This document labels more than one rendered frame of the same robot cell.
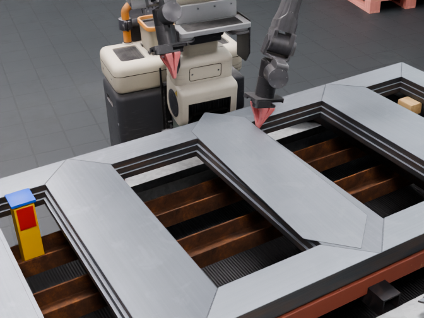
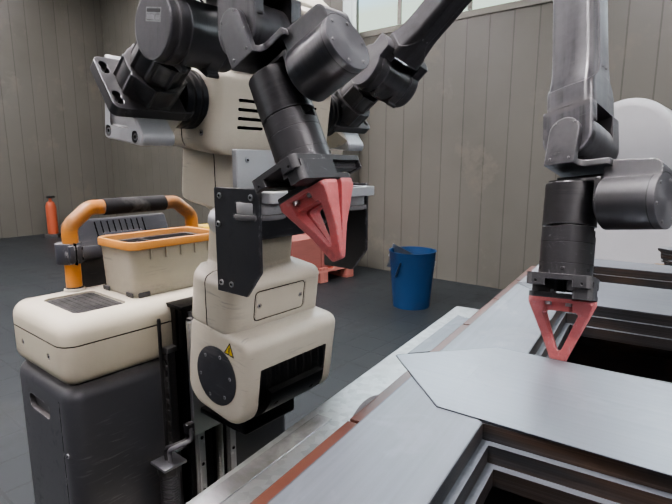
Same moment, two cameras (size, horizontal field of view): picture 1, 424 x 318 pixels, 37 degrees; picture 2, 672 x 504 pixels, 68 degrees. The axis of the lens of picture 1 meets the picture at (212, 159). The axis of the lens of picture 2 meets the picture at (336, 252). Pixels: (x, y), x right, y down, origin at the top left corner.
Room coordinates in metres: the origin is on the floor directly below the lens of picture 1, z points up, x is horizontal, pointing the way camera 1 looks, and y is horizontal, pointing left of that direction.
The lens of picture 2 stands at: (1.30, 0.34, 1.08)
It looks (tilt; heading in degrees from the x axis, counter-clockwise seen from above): 10 degrees down; 331
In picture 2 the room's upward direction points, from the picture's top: straight up
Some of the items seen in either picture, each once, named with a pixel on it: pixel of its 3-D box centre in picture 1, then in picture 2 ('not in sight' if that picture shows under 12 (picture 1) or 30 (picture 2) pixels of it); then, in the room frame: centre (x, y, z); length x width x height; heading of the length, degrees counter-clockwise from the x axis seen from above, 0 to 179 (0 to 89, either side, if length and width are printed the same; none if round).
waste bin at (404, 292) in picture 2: not in sight; (409, 275); (4.30, -1.94, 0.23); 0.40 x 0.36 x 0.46; 16
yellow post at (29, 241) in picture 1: (28, 233); not in sight; (1.29, 0.47, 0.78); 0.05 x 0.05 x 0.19; 29
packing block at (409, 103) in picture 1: (409, 106); not in sight; (1.89, -0.65, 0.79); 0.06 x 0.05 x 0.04; 29
